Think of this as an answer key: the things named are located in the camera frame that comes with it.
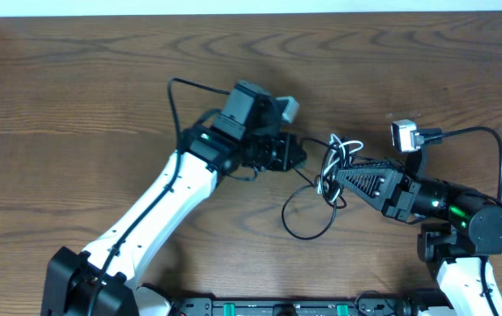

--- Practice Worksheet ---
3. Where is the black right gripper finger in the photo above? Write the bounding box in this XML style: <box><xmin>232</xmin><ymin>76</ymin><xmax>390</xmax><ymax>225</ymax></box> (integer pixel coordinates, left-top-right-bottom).
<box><xmin>344</xmin><ymin>160</ymin><xmax>405</xmax><ymax>169</ymax></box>
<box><xmin>333</xmin><ymin>168</ymin><xmax>403</xmax><ymax>211</ymax></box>

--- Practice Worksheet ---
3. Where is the white cable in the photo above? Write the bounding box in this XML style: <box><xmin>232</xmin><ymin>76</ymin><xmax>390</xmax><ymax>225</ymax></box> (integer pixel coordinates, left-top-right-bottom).
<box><xmin>316</xmin><ymin>133</ymin><xmax>365</xmax><ymax>204</ymax></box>

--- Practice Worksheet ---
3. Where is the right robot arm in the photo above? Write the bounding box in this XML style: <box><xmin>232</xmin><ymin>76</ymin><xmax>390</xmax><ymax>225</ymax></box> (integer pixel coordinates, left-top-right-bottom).
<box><xmin>331</xmin><ymin>161</ymin><xmax>502</xmax><ymax>315</ymax></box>

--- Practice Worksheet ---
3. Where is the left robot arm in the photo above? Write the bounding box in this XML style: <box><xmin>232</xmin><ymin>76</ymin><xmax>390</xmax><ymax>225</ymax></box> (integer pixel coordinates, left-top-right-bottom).
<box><xmin>40</xmin><ymin>81</ymin><xmax>307</xmax><ymax>315</ymax></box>

